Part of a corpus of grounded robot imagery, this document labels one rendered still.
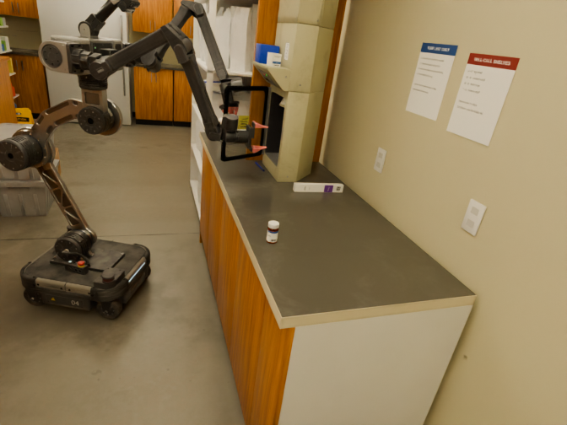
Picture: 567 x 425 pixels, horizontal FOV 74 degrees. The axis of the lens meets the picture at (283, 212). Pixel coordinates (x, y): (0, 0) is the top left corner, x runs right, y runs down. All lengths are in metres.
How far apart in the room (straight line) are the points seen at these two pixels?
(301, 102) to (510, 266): 1.17
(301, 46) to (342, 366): 1.38
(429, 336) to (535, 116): 0.77
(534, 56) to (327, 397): 1.24
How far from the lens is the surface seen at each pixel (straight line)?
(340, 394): 1.44
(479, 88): 1.51
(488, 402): 1.59
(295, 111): 1.96
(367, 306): 1.21
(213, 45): 2.26
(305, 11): 1.93
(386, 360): 1.42
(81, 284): 2.46
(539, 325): 1.37
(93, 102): 2.24
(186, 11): 2.38
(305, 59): 1.93
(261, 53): 2.07
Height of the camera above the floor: 1.64
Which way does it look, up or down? 25 degrees down
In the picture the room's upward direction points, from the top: 8 degrees clockwise
